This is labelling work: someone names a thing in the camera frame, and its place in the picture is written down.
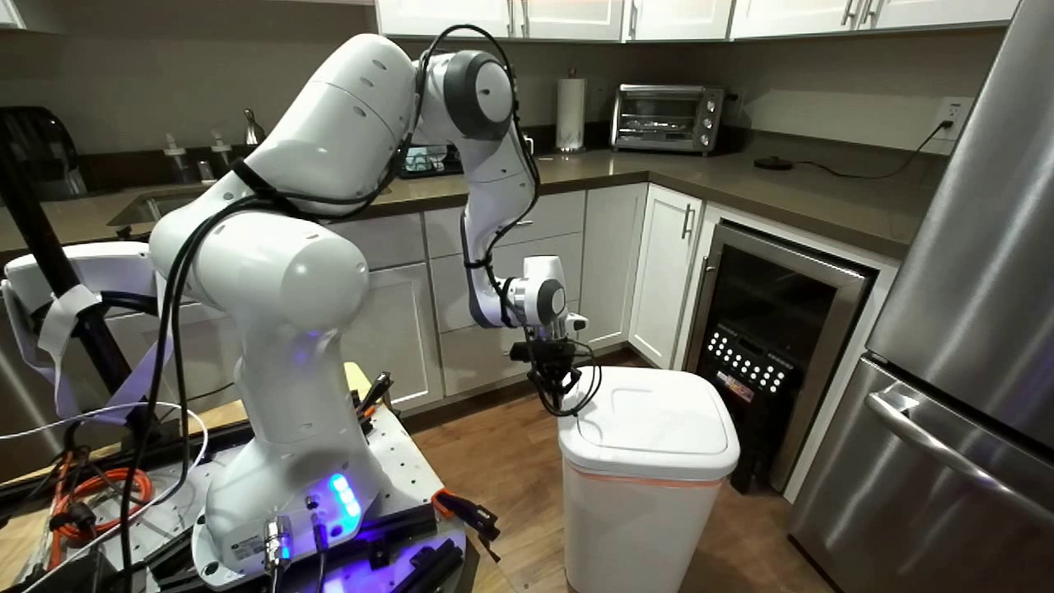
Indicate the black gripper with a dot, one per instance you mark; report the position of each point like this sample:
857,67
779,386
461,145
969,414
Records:
555,358

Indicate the white trash bin lid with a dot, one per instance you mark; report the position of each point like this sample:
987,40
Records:
646,424

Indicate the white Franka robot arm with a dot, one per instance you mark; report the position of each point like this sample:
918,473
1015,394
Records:
284,283

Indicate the white trash bin body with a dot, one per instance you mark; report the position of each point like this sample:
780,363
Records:
644,537

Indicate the white lower cabinet door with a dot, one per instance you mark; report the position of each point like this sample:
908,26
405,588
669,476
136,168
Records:
400,334
663,274
609,268

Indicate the white cabinet door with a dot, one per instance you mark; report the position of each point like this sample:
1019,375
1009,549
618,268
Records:
680,16
942,10
447,13
609,268
400,334
663,274
790,13
570,16

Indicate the black orange clamp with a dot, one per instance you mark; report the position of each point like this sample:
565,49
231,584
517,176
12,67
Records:
464,515

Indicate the robot mounting cart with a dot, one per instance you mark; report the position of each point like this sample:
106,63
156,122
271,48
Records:
415,482

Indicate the black beverage cooler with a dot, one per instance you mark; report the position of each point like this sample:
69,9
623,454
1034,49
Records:
775,341

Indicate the small glowing screen device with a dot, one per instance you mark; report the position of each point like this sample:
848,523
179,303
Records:
423,159

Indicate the white paper towel roll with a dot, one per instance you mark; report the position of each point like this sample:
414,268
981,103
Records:
570,113

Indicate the dark kitchen countertop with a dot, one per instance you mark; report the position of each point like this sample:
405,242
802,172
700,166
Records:
767,191

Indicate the silver toaster oven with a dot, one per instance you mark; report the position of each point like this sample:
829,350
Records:
663,121

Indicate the small black puck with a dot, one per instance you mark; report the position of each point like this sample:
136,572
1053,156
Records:
773,162

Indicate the white upper cabinet door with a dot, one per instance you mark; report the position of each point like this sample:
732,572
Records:
570,16
790,13
680,16
942,10
447,13

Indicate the stainless steel refrigerator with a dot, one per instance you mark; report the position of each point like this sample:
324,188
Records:
967,330

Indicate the clear soap bottle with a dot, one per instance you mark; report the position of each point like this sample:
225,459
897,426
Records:
217,152
172,159

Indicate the black tripod pole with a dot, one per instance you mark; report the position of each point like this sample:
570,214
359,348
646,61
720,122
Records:
61,283

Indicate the black chair back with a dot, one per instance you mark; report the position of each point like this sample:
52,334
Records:
38,148

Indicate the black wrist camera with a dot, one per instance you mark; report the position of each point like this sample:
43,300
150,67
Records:
525,350

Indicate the white wall outlet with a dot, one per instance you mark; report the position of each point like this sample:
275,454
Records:
953,113

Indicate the white curved plastic frame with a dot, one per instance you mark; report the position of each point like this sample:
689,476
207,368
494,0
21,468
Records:
99,268

